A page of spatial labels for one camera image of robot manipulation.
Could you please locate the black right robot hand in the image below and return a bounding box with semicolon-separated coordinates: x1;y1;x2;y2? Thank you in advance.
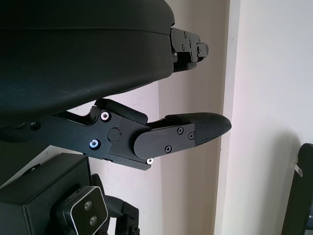
90;173;140;235

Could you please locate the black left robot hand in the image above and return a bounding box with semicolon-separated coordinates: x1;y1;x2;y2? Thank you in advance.
0;0;232;171

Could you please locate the black rounded object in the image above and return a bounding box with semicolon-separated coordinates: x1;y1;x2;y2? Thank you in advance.
285;143;313;235

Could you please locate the black camera box base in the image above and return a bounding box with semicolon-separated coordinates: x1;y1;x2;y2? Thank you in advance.
0;153;92;235

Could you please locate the small silver depth camera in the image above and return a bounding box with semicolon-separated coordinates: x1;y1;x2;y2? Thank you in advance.
64;186;109;235

